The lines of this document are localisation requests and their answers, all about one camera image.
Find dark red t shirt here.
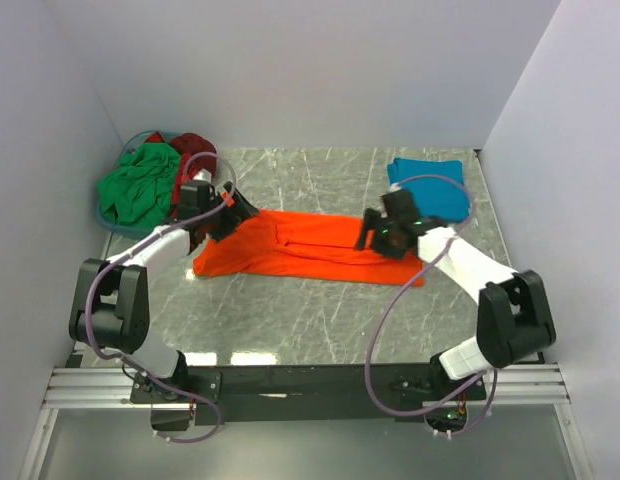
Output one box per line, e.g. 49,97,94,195
145,133,217,207

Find blue plastic basket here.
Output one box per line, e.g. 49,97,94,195
94,130,181,240

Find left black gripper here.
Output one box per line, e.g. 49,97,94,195
201,182,259,243

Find orange t shirt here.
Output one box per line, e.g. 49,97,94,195
193,209,423,285

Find aluminium frame rail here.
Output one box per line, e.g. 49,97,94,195
19,364,595,479

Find folded blue t shirt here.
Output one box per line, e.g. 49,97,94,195
386,158,470,223

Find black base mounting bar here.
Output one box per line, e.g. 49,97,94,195
130,363,487,432

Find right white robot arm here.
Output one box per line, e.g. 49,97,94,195
355,189,556,399

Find green t shirt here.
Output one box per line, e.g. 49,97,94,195
97,143,181,230

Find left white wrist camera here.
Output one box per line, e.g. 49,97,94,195
179,168,213,185

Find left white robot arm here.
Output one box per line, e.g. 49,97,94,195
69,180,259,402

